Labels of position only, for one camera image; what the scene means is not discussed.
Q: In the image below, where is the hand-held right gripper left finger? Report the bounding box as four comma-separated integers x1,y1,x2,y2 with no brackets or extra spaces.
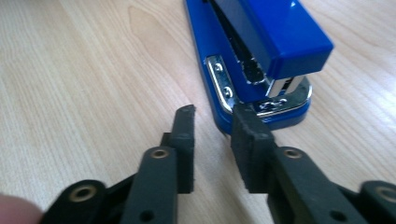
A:
119,104,197,224

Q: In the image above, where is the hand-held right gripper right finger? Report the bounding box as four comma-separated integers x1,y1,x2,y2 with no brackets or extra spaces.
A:
230,104,372,224

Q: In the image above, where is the blue stapler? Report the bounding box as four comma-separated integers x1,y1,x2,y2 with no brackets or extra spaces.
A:
182,0,335,136

